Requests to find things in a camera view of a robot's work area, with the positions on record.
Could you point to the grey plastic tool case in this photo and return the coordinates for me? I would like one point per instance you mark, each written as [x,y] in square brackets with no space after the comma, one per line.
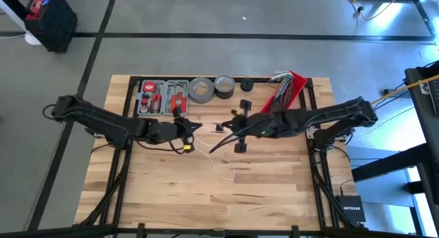
[164,94]

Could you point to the red plastic bin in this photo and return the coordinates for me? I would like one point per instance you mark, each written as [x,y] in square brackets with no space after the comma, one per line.
[298,85]

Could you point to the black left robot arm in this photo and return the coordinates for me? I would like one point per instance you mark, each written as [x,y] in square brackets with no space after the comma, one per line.
[103,121]

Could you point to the small grey tape roll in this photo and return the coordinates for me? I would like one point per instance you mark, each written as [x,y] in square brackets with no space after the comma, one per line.
[224,94]

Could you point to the black aluminium table frame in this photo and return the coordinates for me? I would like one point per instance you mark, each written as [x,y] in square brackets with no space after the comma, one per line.
[133,79]

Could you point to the red tape measure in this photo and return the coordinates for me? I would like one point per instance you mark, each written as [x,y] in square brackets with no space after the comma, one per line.
[150,86]

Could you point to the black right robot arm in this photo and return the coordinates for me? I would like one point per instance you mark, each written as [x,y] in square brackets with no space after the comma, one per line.
[326,114]

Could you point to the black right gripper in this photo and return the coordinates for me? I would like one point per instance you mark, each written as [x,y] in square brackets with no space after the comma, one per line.
[254,125]

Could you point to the grey duct tape roll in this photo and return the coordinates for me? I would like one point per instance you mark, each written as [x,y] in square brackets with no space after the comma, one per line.
[192,97]

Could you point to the black side desk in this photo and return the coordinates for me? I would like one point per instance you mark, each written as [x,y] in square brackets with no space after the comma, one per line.
[425,128]

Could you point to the small claw hammer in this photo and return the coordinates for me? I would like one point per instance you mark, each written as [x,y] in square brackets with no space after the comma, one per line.
[176,85]

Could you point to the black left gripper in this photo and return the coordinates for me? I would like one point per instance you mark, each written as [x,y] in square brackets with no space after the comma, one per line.
[164,131]

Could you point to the black Netgear router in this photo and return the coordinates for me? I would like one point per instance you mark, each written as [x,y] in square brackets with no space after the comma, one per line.
[350,214]

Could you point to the black and red toolbox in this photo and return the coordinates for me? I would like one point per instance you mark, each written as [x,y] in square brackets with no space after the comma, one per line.
[55,29]

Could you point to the small black plastic spool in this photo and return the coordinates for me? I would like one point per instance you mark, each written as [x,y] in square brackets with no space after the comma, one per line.
[218,128]

